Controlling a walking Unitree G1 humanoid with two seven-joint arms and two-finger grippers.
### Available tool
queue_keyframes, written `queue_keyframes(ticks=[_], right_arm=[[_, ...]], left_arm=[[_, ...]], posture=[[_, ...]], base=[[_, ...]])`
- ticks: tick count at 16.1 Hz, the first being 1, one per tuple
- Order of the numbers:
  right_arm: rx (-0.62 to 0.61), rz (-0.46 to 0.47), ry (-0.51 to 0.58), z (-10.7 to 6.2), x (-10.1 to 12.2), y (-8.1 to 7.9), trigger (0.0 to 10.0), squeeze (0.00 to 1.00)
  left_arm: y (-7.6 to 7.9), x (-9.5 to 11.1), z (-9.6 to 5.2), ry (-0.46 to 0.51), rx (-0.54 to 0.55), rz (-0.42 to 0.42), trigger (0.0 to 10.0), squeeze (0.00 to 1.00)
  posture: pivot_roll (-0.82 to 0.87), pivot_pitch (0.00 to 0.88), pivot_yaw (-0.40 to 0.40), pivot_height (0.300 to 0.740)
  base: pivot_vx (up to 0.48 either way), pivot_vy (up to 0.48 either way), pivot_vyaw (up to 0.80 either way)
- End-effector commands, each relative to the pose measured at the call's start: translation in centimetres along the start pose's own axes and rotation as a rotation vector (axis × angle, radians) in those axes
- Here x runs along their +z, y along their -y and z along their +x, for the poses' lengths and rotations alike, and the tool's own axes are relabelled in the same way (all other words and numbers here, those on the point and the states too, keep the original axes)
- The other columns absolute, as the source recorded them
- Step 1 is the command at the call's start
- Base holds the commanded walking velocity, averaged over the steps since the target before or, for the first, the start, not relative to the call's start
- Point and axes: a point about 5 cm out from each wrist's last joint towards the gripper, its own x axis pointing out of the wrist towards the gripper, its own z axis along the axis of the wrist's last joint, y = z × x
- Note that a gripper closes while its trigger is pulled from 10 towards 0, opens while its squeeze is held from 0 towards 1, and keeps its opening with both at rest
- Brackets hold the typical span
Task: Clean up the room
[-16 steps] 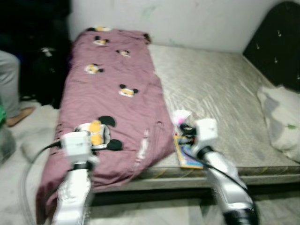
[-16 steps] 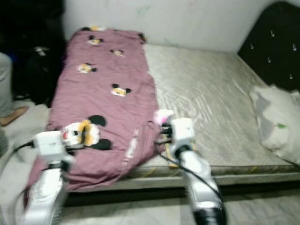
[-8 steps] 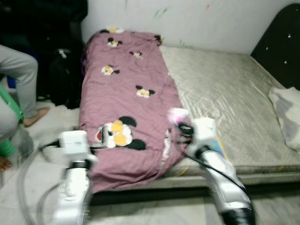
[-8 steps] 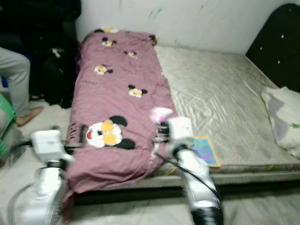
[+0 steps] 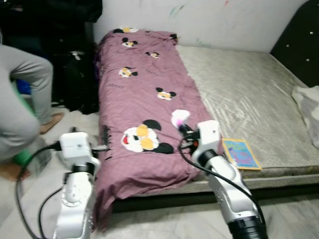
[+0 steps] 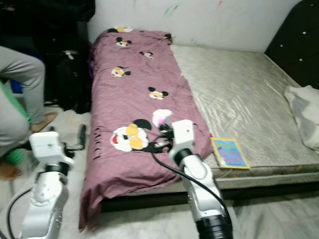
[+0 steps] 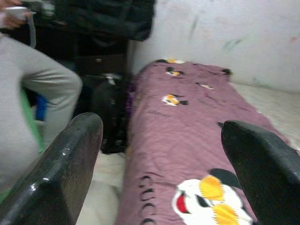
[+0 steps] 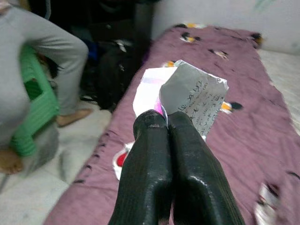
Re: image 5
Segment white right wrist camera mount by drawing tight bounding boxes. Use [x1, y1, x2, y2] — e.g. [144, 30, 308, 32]
[197, 120, 221, 152]

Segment black furniture unit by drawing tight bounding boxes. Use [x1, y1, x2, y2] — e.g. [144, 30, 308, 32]
[0, 0, 103, 50]

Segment black bag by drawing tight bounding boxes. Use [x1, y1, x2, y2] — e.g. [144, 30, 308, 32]
[60, 47, 100, 115]

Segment cream pillow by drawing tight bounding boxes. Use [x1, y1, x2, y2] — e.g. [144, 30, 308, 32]
[292, 86, 319, 149]

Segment grey bed base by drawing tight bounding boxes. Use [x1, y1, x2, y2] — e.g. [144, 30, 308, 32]
[112, 172, 319, 212]

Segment quilted cream mattress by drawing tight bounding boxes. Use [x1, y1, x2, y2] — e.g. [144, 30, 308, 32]
[112, 45, 319, 187]

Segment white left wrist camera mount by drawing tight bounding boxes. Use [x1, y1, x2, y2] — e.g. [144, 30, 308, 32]
[59, 132, 94, 165]

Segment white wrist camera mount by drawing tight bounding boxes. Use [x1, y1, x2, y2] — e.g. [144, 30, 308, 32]
[59, 132, 94, 165]
[197, 120, 221, 152]

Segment black tufted headboard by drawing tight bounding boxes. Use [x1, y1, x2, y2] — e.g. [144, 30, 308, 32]
[270, 0, 319, 88]

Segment pink cartoon mouse blanket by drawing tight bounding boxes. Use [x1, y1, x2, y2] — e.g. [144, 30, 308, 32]
[94, 28, 225, 232]

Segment person in grey trousers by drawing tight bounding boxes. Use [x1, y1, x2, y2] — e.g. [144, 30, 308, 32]
[0, 44, 64, 182]

